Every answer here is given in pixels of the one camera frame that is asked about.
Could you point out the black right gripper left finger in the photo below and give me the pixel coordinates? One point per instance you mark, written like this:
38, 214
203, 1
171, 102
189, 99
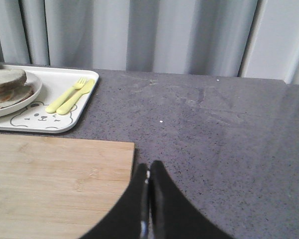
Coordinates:
129, 217

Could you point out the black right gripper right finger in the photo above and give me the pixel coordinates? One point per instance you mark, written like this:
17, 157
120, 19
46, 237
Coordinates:
173, 216

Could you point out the white round plate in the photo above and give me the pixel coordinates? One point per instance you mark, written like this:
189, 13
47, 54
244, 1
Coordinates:
36, 84

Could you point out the white bread slice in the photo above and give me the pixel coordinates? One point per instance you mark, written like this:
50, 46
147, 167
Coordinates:
11, 79

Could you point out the white bear tray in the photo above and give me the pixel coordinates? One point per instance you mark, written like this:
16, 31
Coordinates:
55, 81

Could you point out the bottom bread slice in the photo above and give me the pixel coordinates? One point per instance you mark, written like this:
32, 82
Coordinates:
14, 96

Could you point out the wooden cutting board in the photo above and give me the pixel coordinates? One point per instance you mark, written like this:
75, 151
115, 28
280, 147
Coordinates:
59, 188

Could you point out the yellow plastic fork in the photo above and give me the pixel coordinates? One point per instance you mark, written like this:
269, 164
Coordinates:
61, 99

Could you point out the yellow plastic knife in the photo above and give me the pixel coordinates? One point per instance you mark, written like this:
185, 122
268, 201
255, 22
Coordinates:
83, 87

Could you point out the grey curtain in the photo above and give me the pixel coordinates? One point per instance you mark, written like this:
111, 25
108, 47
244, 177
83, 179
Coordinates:
245, 38

